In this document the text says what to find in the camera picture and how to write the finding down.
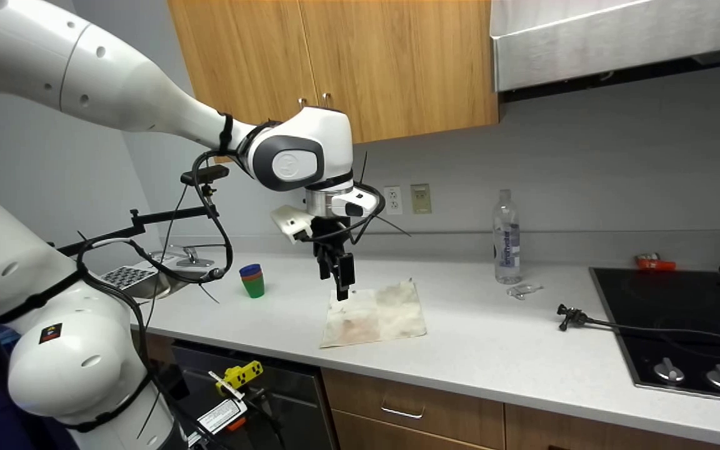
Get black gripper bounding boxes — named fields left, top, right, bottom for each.
left=310, top=214, right=360, bottom=301

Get stained cream table cloth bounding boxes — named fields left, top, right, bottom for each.
left=317, top=275, right=430, bottom=351

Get green cup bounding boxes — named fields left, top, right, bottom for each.
left=237, top=261, right=268, bottom=299

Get black dishwasher front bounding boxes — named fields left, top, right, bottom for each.
left=168, top=338, right=341, bottom=450

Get yellow power strip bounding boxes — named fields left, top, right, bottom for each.
left=223, top=358, right=268, bottom=390

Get steel sink with faucet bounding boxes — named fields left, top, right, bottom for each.
left=101, top=248, right=220, bottom=299

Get clear plastic water bottle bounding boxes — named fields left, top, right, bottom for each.
left=493, top=188, right=525, bottom=286

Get white box with orange edge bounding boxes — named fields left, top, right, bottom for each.
left=192, top=395, right=251, bottom=439

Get small clear plastic piece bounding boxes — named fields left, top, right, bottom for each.
left=505, top=279, right=547, bottom=301

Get wooden base cabinet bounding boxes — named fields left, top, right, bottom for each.
left=142, top=333, right=720, bottom=450

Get small red object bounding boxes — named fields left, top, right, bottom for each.
left=632, top=251, right=678, bottom=275

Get black glass cooktop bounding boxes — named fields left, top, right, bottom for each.
left=587, top=264, right=720, bottom=406

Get steel range hood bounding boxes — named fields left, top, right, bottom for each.
left=490, top=0, right=720, bottom=94

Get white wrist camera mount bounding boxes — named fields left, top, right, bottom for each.
left=270, top=204, right=317, bottom=248

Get white wall power outlet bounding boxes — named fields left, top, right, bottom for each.
left=381, top=181, right=407, bottom=220

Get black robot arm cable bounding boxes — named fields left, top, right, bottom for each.
left=75, top=148, right=237, bottom=289

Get beige wall switch plate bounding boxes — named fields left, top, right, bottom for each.
left=411, top=180, right=436, bottom=218

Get metal drawer handle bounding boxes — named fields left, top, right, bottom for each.
left=377, top=401, right=428, bottom=421

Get black camera on boom stand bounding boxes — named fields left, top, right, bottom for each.
left=55, top=163, right=236, bottom=255

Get wooden wall cabinet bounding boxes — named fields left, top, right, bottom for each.
left=168, top=0, right=501, bottom=148

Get black clamp with cable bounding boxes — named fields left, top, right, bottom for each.
left=556, top=301, right=720, bottom=348

